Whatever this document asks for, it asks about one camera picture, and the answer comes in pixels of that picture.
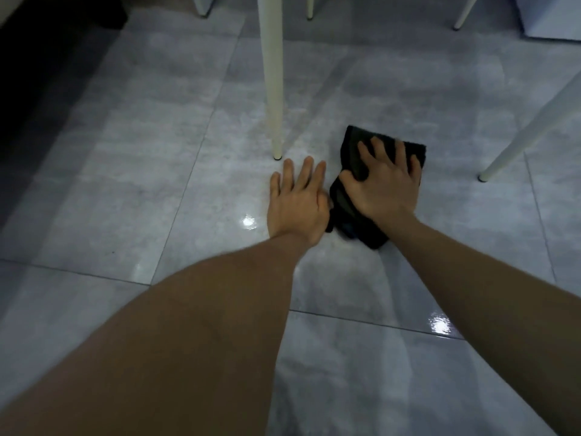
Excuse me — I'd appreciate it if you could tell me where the person's left hand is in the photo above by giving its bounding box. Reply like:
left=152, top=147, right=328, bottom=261
left=266, top=156, right=335, bottom=248

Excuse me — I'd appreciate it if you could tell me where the person's right hand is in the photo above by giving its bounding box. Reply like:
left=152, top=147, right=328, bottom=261
left=338, top=136, right=423, bottom=226

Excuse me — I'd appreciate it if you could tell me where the person's right forearm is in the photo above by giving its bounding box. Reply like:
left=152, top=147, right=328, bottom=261
left=376, top=212, right=581, bottom=436

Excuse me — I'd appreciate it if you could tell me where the black cleaning cloth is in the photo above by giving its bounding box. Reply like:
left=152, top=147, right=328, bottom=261
left=325, top=125, right=428, bottom=250

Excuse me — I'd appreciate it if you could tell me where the person's left forearm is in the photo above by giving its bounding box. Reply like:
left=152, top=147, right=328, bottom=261
left=0, top=232, right=319, bottom=436

